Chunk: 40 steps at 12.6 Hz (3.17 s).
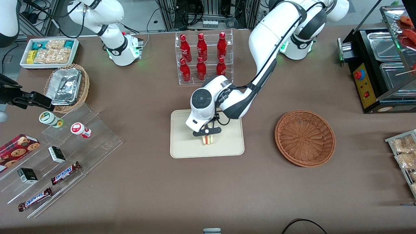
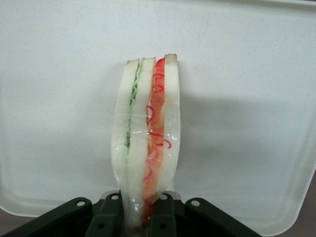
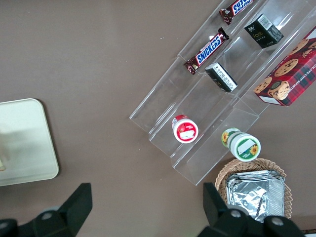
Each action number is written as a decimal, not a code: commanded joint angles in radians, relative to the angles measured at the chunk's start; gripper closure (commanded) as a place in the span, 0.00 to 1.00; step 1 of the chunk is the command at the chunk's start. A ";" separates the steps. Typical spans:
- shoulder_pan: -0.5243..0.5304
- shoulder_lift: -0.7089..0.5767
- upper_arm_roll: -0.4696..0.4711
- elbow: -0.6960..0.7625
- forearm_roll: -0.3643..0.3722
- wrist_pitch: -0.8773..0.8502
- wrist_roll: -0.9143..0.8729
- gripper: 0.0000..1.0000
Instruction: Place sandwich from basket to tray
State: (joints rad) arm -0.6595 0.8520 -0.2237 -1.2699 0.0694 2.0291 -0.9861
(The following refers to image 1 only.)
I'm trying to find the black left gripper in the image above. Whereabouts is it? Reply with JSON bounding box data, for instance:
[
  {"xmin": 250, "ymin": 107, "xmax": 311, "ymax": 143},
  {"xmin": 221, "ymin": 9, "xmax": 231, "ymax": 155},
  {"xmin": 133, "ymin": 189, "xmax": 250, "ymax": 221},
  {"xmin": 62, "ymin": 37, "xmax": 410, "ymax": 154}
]
[{"xmin": 201, "ymin": 112, "xmax": 222, "ymax": 144}]

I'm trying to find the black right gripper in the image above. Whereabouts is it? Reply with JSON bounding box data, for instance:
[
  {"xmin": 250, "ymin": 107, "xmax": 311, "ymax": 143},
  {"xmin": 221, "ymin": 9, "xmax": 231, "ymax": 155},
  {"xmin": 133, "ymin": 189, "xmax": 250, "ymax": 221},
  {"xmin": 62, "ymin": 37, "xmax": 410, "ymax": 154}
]
[{"xmin": 0, "ymin": 74, "xmax": 55, "ymax": 112}]

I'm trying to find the beige rectangular tray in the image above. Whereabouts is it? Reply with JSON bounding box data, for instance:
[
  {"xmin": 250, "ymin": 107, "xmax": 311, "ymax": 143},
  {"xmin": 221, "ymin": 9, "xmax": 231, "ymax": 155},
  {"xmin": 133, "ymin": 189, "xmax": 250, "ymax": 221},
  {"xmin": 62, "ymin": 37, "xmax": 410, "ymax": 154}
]
[{"xmin": 170, "ymin": 108, "xmax": 245, "ymax": 159}]

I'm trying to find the light tan wicker basket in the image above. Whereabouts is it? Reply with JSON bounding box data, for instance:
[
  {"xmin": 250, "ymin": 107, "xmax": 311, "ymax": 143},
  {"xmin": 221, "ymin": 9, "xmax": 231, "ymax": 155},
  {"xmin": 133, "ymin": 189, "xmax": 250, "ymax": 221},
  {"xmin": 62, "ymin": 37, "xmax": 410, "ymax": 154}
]
[{"xmin": 43, "ymin": 63, "xmax": 90, "ymax": 114}]

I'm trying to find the brown wicker basket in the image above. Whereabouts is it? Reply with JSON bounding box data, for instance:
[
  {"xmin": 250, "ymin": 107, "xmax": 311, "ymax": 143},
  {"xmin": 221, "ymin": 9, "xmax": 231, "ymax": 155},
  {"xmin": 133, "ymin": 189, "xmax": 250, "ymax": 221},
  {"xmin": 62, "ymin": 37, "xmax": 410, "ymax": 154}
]
[{"xmin": 275, "ymin": 110, "xmax": 336, "ymax": 168}]

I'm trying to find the tray of packaged pastries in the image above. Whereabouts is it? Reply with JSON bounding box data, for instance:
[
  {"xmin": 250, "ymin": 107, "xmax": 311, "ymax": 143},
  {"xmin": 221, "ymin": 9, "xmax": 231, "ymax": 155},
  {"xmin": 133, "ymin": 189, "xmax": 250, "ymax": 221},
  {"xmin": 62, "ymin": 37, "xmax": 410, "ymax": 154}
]
[{"xmin": 384, "ymin": 129, "xmax": 416, "ymax": 199}]

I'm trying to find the green lid yogurt cup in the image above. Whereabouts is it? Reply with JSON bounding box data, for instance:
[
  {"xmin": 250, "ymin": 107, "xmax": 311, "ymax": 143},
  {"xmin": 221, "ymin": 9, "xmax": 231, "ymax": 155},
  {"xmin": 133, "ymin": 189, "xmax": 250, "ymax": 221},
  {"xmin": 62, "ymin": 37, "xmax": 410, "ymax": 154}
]
[{"xmin": 39, "ymin": 111, "xmax": 64, "ymax": 128}]

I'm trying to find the aluminium foil container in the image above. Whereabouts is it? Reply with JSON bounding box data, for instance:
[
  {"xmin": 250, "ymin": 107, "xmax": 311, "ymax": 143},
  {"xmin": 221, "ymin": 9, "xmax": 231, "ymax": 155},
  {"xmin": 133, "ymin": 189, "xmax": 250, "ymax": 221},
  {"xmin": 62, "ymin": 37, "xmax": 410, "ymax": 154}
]
[{"xmin": 45, "ymin": 68, "xmax": 82, "ymax": 106}]

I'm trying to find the red lid yogurt cup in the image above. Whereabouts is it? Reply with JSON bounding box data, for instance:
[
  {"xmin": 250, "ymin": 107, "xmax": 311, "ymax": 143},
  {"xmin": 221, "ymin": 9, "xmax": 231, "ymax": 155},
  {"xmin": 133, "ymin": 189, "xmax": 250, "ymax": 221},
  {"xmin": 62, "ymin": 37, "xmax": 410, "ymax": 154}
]
[{"xmin": 71, "ymin": 122, "xmax": 92, "ymax": 138}]

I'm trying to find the clear bag of crackers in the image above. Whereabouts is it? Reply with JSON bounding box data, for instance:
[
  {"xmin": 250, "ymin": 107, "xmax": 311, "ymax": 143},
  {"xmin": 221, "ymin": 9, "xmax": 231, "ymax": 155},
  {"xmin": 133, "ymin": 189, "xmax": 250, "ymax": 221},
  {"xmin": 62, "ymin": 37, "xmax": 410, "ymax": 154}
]
[
  {"xmin": 45, "ymin": 39, "xmax": 65, "ymax": 50},
  {"xmin": 33, "ymin": 48, "xmax": 71, "ymax": 64}
]

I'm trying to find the red cookie box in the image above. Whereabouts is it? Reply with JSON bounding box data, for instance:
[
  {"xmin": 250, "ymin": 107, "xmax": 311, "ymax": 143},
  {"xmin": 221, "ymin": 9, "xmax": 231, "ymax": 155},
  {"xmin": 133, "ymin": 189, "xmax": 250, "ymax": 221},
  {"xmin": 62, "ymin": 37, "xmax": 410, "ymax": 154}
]
[{"xmin": 0, "ymin": 134, "xmax": 41, "ymax": 173}]

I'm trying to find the small black carton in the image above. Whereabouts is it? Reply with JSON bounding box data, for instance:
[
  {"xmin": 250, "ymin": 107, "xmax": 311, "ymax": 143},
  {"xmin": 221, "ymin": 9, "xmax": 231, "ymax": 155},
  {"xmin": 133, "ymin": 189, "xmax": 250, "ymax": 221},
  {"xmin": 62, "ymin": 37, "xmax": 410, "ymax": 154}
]
[
  {"xmin": 17, "ymin": 167, "xmax": 39, "ymax": 184},
  {"xmin": 48, "ymin": 146, "xmax": 66, "ymax": 163}
]

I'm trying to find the white snack bin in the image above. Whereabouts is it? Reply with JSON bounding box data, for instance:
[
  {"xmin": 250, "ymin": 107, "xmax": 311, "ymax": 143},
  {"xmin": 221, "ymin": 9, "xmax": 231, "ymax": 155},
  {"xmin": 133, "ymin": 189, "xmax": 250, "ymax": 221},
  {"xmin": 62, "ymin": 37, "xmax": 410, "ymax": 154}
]
[{"xmin": 19, "ymin": 37, "xmax": 80, "ymax": 70}]

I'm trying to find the red cola bottle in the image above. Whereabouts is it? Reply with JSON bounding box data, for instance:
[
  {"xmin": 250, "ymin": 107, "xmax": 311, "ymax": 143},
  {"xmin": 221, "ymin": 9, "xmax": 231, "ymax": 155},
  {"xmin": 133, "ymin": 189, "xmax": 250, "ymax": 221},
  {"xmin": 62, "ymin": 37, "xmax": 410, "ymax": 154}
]
[
  {"xmin": 180, "ymin": 34, "xmax": 192, "ymax": 63},
  {"xmin": 180, "ymin": 58, "xmax": 191, "ymax": 83},
  {"xmin": 217, "ymin": 32, "xmax": 228, "ymax": 60},
  {"xmin": 216, "ymin": 57, "xmax": 227, "ymax": 76},
  {"xmin": 197, "ymin": 33, "xmax": 208, "ymax": 61},
  {"xmin": 196, "ymin": 57, "xmax": 207, "ymax": 81}
]

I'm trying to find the clear acrylic stepped shelf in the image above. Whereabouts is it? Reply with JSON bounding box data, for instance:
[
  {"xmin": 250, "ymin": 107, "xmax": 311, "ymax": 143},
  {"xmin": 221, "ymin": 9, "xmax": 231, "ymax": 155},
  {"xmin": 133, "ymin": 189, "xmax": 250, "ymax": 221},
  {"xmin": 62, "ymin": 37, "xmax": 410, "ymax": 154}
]
[{"xmin": 0, "ymin": 103, "xmax": 123, "ymax": 219}]

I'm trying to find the Snickers chocolate bar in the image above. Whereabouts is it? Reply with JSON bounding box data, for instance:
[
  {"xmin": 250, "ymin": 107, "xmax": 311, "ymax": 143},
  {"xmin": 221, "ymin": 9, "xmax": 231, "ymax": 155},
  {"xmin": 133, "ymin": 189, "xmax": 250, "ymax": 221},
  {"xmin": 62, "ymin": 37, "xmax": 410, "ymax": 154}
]
[
  {"xmin": 50, "ymin": 161, "xmax": 82, "ymax": 186},
  {"xmin": 18, "ymin": 187, "xmax": 53, "ymax": 212}
]

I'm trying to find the clear acrylic bottle rack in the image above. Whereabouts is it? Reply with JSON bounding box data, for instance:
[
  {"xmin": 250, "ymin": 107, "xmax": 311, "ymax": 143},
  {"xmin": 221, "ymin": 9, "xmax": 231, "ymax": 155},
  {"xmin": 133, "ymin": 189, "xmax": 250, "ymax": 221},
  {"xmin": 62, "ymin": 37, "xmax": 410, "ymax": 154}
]
[{"xmin": 175, "ymin": 29, "xmax": 234, "ymax": 85}]

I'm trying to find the black food warmer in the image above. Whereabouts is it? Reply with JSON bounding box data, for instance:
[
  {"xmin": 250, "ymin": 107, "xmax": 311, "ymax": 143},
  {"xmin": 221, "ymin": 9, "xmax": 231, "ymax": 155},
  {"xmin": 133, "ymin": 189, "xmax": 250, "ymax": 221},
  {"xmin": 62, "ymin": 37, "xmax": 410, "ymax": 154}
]
[{"xmin": 337, "ymin": 4, "xmax": 416, "ymax": 114}]

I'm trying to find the steel warmer pan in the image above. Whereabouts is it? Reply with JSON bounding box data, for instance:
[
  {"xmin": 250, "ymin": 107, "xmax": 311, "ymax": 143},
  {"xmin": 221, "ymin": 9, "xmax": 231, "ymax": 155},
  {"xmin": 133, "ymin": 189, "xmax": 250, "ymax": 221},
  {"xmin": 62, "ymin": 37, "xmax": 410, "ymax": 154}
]
[
  {"xmin": 380, "ymin": 62, "xmax": 416, "ymax": 91},
  {"xmin": 367, "ymin": 32, "xmax": 403, "ymax": 62}
]

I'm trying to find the red sausage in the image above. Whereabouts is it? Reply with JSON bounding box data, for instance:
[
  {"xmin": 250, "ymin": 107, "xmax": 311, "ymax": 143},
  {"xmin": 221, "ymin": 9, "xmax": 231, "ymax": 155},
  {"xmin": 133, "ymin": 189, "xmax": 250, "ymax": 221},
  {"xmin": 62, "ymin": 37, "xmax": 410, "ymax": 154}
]
[
  {"xmin": 401, "ymin": 29, "xmax": 416, "ymax": 50},
  {"xmin": 399, "ymin": 15, "xmax": 415, "ymax": 28}
]

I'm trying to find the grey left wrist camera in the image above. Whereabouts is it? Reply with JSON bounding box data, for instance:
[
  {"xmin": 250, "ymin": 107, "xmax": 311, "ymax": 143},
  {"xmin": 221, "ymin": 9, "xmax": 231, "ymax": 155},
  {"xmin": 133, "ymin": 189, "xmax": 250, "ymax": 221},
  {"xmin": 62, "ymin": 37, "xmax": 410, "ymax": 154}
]
[{"xmin": 192, "ymin": 127, "xmax": 222, "ymax": 137}]

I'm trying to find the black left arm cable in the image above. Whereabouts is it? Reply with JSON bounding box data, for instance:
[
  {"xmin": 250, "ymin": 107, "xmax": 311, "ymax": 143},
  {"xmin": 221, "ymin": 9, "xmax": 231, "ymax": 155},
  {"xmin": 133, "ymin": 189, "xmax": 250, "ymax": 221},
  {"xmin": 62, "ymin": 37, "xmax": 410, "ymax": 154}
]
[{"xmin": 214, "ymin": 3, "xmax": 308, "ymax": 126}]

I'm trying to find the black floor cable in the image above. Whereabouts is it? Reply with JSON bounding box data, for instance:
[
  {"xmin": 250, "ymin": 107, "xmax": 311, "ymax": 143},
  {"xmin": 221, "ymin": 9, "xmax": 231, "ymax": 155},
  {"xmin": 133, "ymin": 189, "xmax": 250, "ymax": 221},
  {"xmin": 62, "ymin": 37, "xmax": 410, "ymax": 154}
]
[{"xmin": 281, "ymin": 219, "xmax": 329, "ymax": 234}]

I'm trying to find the aluminium equipment frame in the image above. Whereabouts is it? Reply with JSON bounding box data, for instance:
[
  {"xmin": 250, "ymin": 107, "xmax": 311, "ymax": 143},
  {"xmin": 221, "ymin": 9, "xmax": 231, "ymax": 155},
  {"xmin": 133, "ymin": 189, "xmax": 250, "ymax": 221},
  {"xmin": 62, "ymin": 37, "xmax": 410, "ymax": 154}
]
[{"xmin": 155, "ymin": 0, "xmax": 261, "ymax": 32}]

